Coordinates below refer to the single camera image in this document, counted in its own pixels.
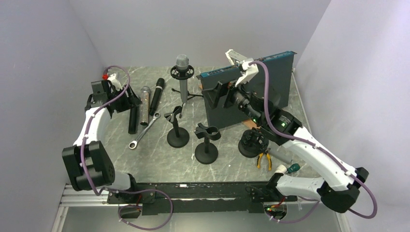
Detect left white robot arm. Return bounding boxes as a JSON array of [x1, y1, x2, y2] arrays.
[[62, 80, 141, 203]]

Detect silver ratchet wrench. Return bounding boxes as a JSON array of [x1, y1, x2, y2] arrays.
[[128, 112, 161, 149]]

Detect grey microphone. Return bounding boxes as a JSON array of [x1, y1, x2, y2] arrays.
[[176, 54, 189, 104]]

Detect glitter handle microphone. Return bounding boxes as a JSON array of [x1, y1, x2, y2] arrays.
[[140, 86, 150, 126]]

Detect grey cylinder tube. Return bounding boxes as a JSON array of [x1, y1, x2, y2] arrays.
[[269, 149, 293, 164]]

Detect shock mount mic stand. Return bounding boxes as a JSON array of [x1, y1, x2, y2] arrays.
[[238, 128, 269, 158]]

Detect brown cardboard piece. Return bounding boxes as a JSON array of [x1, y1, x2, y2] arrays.
[[242, 119, 259, 129]]

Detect yellow handled pliers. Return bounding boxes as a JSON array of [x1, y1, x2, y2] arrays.
[[257, 150, 273, 171]]

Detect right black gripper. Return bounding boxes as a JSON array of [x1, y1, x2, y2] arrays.
[[202, 73, 263, 125]]

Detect green handled screwdriver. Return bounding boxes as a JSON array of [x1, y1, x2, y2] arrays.
[[275, 163, 300, 174]]

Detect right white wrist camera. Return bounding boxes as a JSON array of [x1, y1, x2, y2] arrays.
[[235, 59, 259, 87]]

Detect back ring mic stand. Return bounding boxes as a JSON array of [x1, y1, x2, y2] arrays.
[[170, 65, 203, 108]]

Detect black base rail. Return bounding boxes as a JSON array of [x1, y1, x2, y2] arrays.
[[107, 181, 295, 216]]

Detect black mic stand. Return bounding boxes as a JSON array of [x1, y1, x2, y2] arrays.
[[194, 123, 221, 165], [164, 106, 190, 148]]

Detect dark blue server chassis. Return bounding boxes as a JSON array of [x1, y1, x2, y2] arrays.
[[197, 51, 295, 129]]

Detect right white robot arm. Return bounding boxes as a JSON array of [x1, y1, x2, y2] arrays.
[[202, 81, 375, 213]]

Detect black wireless microphone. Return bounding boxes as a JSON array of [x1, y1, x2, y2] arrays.
[[149, 78, 165, 116]]

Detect left black mic stand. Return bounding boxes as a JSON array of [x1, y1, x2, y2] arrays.
[[164, 106, 190, 148]]

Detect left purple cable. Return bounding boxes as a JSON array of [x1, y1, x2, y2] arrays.
[[80, 65, 174, 231]]

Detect middle black mic stand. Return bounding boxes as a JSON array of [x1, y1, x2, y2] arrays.
[[194, 123, 221, 165]]

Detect white bracket behind chassis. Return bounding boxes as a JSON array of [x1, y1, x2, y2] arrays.
[[225, 49, 248, 66]]

